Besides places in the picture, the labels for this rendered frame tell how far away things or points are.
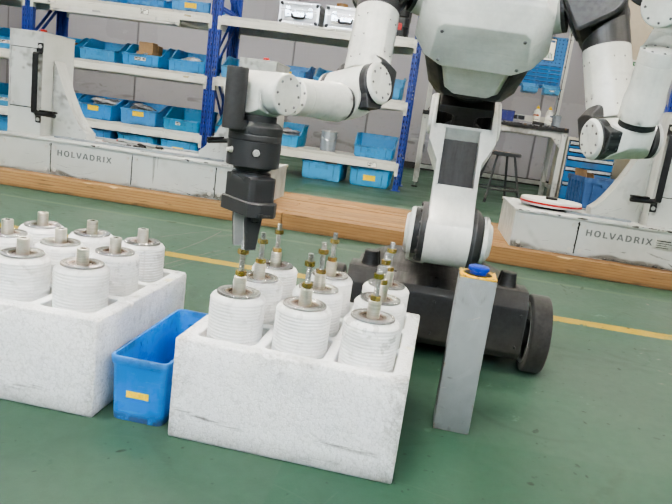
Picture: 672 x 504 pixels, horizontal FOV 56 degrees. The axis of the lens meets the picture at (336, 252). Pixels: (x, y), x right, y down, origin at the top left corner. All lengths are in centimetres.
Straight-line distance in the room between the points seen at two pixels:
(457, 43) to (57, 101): 281
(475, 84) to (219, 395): 85
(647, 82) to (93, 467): 111
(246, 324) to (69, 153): 264
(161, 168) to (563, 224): 201
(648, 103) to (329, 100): 56
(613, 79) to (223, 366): 89
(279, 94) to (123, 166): 252
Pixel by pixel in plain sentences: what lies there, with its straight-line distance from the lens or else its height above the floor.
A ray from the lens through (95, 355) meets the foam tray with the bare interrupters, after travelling 118.
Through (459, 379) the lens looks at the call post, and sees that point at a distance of 127.
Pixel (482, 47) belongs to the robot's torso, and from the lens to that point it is 138.
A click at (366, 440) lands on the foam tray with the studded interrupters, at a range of 107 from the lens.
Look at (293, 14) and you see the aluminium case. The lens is 600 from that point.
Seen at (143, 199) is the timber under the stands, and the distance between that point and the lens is 337.
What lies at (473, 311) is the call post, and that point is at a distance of 123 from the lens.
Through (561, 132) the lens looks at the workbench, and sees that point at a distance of 658.
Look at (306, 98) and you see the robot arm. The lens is 111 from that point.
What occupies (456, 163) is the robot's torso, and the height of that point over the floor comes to 50.
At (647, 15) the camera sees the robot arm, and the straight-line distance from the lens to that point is 121.
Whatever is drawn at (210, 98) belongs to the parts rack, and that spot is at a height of 59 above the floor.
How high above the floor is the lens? 57
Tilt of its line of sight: 12 degrees down
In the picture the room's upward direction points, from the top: 8 degrees clockwise
